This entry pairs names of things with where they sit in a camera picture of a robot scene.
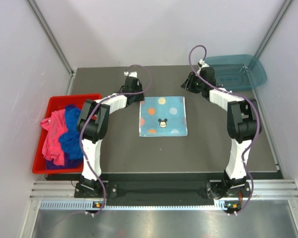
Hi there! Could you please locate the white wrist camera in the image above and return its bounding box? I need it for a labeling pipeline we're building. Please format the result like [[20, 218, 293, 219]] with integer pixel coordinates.
[[198, 59, 210, 69], [124, 71, 138, 78]]

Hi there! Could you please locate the left aluminium frame post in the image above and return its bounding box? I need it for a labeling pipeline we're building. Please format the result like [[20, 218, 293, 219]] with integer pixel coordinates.
[[24, 0, 75, 77]]

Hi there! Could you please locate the white slotted cable duct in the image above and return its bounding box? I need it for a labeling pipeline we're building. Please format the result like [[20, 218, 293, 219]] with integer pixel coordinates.
[[40, 200, 237, 211]]

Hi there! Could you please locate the light blue polka-dot towel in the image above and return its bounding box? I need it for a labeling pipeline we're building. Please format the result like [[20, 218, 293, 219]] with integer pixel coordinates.
[[139, 96, 188, 137]]

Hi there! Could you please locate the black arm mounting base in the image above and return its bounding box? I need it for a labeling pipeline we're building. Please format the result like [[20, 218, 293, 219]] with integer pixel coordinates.
[[74, 179, 251, 206]]

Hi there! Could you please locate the right aluminium frame post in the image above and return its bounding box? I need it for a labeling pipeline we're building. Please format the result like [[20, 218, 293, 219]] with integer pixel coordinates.
[[254, 0, 294, 59]]

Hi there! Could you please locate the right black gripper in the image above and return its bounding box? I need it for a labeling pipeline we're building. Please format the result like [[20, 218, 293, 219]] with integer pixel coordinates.
[[180, 72, 205, 94]]

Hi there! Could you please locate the aluminium front rail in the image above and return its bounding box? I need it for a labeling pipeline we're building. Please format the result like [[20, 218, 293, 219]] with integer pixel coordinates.
[[30, 179, 298, 200]]

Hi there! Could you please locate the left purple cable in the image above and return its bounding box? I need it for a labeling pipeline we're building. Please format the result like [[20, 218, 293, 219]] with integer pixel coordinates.
[[78, 64, 152, 216]]

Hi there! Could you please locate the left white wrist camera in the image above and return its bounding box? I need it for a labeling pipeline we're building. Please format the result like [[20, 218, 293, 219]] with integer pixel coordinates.
[[124, 71, 138, 78]]

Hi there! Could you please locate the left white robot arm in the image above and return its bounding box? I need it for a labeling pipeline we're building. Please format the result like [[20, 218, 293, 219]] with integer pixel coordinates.
[[76, 72, 144, 197]]

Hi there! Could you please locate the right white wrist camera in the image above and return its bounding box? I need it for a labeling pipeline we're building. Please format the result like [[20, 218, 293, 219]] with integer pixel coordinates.
[[198, 59, 210, 69]]

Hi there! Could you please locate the purple cable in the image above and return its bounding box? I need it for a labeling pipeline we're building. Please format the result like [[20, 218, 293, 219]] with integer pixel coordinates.
[[78, 64, 152, 216], [188, 45, 262, 216]]

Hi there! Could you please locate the purple towel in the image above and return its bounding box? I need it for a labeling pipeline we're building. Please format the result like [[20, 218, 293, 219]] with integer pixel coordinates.
[[45, 153, 83, 170]]

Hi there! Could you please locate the teal translucent plastic tray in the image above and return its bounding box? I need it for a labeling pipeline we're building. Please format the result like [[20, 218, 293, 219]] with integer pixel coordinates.
[[205, 55, 267, 91]]

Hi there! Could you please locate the red plastic bin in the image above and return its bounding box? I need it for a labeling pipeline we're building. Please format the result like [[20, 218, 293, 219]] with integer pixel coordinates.
[[32, 93, 102, 174]]

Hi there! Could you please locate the aluminium frame post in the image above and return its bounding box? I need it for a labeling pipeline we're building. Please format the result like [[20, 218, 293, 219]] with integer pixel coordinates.
[[24, 0, 75, 77], [254, 0, 294, 59]]

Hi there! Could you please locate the pink towel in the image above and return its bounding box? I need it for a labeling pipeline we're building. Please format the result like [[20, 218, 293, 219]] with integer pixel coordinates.
[[40, 109, 68, 166]]

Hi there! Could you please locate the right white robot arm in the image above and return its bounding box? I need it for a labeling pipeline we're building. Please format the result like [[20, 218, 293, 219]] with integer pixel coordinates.
[[181, 63, 261, 196]]

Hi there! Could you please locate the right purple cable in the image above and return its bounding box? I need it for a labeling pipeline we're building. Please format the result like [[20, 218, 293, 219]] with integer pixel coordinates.
[[188, 45, 262, 216]]

